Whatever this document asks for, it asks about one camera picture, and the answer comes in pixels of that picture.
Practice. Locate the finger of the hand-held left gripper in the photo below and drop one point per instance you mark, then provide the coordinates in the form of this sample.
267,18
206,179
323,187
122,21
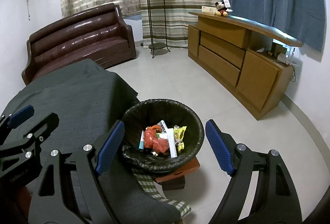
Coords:
43,123
22,114

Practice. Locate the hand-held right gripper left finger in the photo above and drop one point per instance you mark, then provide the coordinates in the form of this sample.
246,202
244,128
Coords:
110,146

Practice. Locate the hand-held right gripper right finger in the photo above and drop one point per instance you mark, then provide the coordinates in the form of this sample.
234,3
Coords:
219,146

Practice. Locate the light blue tube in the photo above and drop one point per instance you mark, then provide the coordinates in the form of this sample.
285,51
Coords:
141,141

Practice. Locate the yellow packet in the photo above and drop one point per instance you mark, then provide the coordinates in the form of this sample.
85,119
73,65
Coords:
180,133

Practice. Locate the red plastic bag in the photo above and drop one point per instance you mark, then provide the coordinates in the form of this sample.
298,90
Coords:
154,142

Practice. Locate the orange plastic bag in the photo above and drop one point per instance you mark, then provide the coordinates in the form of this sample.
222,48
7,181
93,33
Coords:
153,127

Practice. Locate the white slim box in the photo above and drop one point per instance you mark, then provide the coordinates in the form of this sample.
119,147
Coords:
172,144

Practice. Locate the white blue printed packet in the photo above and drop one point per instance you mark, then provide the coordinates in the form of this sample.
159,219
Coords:
162,124

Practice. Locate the bin with black liner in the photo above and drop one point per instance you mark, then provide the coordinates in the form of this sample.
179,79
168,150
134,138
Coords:
159,110

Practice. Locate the red-brown wooden stool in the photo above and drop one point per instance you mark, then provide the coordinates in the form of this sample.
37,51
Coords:
180,169

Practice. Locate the green white checkered cloth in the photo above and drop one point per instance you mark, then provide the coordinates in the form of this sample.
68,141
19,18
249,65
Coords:
152,185

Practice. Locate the wooden cabinet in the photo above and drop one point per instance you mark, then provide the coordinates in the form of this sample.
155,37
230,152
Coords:
257,79

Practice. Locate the brown leather sofa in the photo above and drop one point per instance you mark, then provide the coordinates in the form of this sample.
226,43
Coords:
77,38

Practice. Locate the white router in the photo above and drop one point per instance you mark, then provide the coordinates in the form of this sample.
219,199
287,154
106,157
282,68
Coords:
285,59

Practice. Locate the black metal plant stand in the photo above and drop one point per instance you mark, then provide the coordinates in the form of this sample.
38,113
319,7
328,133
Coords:
157,46

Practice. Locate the small dark brown box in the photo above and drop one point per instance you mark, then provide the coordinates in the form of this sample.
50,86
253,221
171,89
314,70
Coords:
278,48

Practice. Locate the small white box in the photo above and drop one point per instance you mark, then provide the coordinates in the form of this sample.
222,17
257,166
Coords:
208,9

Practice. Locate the mouse plush toy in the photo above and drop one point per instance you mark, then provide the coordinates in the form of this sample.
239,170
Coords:
222,8

